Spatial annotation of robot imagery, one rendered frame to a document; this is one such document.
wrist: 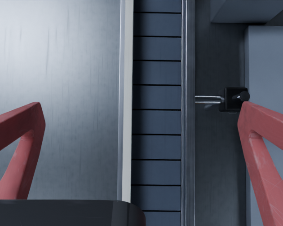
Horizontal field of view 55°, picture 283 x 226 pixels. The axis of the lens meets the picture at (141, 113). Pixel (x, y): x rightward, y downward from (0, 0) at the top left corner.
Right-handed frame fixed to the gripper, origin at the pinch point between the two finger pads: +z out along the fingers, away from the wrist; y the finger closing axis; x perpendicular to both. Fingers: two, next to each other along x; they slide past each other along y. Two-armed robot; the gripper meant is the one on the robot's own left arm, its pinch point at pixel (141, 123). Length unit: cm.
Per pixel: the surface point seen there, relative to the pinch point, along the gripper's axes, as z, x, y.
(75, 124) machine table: 26.8, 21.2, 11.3
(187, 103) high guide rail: 18.3, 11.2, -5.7
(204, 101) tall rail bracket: 18.7, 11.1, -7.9
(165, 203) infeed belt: 15.6, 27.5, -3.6
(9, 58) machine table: 33.9, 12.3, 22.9
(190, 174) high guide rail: 12.8, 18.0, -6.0
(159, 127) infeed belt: 22.8, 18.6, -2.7
